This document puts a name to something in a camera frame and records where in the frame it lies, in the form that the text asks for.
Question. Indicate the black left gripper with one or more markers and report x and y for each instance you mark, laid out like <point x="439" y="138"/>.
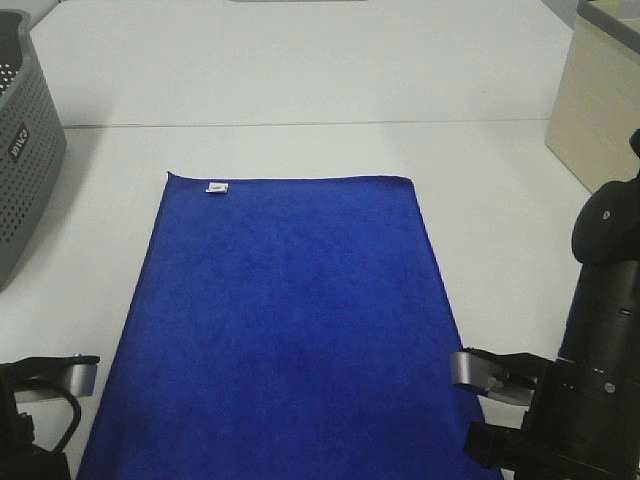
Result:
<point x="20" y="457"/>

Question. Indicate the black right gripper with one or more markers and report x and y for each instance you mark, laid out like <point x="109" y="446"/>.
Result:
<point x="581" y="424"/>

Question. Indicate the blue towel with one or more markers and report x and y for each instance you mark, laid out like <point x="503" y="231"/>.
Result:
<point x="286" y="329"/>

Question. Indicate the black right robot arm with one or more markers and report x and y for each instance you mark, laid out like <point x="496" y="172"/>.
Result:
<point x="602" y="327"/>

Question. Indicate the beige storage box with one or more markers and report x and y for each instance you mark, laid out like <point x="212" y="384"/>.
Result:
<point x="596" y="109"/>

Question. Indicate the grey perforated plastic basket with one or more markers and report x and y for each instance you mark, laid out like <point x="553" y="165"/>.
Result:
<point x="33" y="143"/>

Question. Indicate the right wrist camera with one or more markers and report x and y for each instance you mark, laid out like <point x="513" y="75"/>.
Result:
<point x="510" y="378"/>

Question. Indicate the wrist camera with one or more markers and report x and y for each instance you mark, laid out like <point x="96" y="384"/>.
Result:
<point x="75" y="375"/>
<point x="510" y="378"/>

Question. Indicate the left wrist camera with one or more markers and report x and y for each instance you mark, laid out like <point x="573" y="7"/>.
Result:
<point x="75" y="375"/>

